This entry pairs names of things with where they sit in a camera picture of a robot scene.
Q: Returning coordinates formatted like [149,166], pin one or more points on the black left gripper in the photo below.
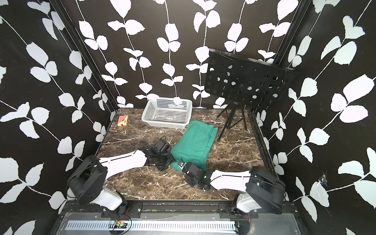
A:
[170,159]

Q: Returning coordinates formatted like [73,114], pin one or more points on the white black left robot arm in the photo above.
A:
[87,183]

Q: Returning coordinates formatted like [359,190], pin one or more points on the black perforated music stand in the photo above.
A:
[247,83]

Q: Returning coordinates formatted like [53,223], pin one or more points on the white plastic perforated basket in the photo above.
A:
[168,112]

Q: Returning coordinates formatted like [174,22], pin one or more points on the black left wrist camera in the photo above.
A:
[162,146]

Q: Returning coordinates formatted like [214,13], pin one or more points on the yellow red playing card box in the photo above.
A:
[123,121]

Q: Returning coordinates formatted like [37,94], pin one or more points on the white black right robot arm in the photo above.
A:
[257,188]

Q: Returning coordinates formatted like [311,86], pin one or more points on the green long pants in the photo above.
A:
[194,146]

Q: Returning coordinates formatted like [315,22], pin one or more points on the small green circuit board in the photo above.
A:
[120,225]

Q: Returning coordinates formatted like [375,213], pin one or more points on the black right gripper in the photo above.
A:
[188,181]

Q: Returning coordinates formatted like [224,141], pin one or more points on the white slotted cable duct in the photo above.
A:
[160,226]

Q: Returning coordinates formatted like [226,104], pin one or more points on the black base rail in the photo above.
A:
[134,208]

